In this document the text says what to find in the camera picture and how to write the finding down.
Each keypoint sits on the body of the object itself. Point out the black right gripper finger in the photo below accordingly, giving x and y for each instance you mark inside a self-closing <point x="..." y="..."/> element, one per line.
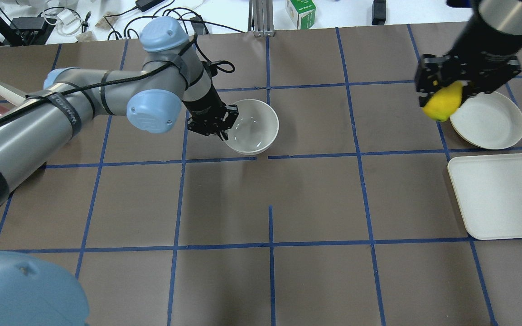
<point x="470" y="90"/>

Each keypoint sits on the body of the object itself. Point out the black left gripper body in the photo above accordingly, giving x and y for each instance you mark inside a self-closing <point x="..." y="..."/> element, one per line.
<point x="201" y="105"/>

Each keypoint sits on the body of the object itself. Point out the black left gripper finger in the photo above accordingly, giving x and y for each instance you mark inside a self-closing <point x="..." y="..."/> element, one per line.
<point x="233" y="114"/>
<point x="222" y="135"/>

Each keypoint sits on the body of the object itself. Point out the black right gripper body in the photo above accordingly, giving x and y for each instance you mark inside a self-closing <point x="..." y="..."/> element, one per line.
<point x="477" y="41"/>

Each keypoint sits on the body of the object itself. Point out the cream ceramic bowl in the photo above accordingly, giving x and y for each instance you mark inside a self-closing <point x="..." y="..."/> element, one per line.
<point x="255" y="129"/>

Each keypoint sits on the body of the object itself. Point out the yellow lemon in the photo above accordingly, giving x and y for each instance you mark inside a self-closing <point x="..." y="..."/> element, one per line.
<point x="444" y="102"/>

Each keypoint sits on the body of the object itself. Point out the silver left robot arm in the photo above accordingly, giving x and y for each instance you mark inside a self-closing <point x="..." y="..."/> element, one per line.
<point x="35" y="292"/>

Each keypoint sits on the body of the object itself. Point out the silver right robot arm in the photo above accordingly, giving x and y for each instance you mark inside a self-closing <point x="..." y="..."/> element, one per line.
<point x="484" y="55"/>

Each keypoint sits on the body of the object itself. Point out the white plate on table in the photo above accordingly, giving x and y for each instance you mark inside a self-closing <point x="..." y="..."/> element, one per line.
<point x="489" y="121"/>

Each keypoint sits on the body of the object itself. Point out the white rectangular tray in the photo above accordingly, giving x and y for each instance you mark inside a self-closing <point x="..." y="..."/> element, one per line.
<point x="488" y="189"/>

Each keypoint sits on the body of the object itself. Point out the green white small box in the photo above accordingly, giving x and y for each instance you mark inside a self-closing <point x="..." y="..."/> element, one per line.
<point x="301" y="12"/>

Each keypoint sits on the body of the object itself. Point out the black power adapter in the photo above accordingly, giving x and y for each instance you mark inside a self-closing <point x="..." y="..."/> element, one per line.
<point x="145" y="5"/>

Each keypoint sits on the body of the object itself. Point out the aluminium frame post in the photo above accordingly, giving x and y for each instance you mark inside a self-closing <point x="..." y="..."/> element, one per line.
<point x="260" y="20"/>

